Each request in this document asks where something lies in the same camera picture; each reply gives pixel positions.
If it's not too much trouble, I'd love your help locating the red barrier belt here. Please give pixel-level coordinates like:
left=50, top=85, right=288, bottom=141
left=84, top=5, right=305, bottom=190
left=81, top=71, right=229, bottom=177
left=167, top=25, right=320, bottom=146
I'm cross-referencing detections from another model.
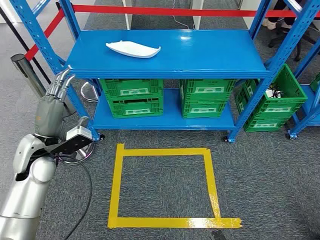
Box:
left=25, top=9, right=66, bottom=62
left=72, top=3, right=320, bottom=18

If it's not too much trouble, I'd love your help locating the black and white cable bundle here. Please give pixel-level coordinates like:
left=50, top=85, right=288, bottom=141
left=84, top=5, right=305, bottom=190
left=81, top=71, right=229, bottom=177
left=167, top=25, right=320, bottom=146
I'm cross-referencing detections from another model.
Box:
left=265, top=82, right=285, bottom=99

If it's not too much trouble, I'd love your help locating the yellow floor tape square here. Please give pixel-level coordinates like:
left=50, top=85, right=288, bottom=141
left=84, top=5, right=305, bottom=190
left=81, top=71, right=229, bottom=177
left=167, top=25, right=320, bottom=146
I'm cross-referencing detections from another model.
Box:
left=107, top=143, right=243, bottom=230

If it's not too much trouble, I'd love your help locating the white desk leg panel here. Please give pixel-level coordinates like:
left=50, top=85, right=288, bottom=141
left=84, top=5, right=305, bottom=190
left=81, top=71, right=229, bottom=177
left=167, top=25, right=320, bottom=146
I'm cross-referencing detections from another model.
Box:
left=192, top=0, right=205, bottom=31
left=240, top=0, right=262, bottom=30
left=122, top=0, right=133, bottom=31

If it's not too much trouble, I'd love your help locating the black office chair base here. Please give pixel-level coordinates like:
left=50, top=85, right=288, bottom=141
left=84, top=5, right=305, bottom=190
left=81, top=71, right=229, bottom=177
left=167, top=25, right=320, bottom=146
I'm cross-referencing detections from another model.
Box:
left=269, top=19, right=320, bottom=62

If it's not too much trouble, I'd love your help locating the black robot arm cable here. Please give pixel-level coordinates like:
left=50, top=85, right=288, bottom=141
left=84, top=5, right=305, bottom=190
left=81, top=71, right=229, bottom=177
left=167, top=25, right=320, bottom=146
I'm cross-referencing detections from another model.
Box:
left=54, top=152, right=93, bottom=240

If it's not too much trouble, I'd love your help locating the green plastic crate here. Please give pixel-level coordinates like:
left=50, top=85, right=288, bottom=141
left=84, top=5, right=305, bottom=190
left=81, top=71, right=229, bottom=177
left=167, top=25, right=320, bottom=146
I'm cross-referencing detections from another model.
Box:
left=243, top=114, right=291, bottom=133
left=179, top=78, right=237, bottom=104
left=181, top=99, right=229, bottom=119
left=309, top=72, right=320, bottom=93
left=107, top=97, right=165, bottom=119
left=235, top=63, right=308, bottom=121
left=99, top=78, right=165, bottom=101

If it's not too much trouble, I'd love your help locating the blue metal shelf rack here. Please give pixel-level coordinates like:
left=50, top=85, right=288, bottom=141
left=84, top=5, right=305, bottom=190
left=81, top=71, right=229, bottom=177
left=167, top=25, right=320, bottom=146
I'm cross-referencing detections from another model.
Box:
left=286, top=39, right=320, bottom=141
left=9, top=0, right=320, bottom=144

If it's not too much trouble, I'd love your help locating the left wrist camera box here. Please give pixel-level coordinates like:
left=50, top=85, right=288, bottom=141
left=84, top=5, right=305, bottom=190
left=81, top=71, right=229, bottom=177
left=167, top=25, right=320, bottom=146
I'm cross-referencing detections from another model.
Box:
left=48, top=115, right=94, bottom=157

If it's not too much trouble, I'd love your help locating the white curved plastic part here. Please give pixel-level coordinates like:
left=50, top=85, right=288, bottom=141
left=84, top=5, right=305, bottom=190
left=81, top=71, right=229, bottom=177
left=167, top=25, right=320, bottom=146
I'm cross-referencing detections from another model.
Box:
left=106, top=40, right=162, bottom=60

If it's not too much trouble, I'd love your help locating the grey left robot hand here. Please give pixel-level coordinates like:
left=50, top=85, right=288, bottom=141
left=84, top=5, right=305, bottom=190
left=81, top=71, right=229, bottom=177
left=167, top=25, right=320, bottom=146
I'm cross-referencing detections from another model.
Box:
left=34, top=67, right=76, bottom=139

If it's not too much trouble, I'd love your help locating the person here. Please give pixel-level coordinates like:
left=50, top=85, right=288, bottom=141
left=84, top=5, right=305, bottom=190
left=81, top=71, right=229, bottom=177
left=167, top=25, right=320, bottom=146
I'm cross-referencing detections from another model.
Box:
left=261, top=0, right=304, bottom=31

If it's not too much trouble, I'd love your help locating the thin white floor cable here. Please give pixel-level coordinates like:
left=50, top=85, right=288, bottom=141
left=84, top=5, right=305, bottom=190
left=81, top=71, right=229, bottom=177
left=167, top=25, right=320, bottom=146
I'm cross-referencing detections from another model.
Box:
left=171, top=0, right=195, bottom=31

